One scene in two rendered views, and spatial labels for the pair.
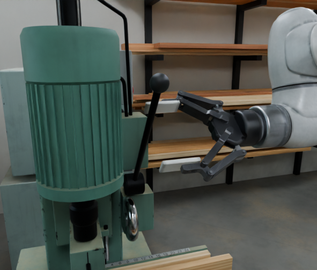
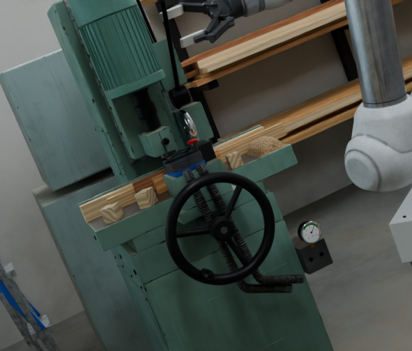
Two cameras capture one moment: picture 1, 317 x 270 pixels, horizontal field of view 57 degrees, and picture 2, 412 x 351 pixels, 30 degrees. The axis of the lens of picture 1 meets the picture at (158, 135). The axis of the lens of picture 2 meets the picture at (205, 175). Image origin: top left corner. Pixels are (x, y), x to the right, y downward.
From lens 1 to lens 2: 1.64 m
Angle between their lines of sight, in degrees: 5
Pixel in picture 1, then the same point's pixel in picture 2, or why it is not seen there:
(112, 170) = (153, 65)
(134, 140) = (166, 60)
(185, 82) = (238, 22)
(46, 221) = (119, 154)
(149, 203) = (200, 112)
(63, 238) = (138, 151)
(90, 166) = (139, 63)
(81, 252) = (154, 133)
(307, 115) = not seen: outside the picture
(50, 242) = (128, 175)
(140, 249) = not seen: hidden behind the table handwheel
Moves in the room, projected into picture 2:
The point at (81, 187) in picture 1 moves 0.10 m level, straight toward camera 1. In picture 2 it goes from (138, 78) to (145, 77)
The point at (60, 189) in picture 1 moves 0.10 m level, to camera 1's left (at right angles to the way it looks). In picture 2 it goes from (125, 84) to (92, 97)
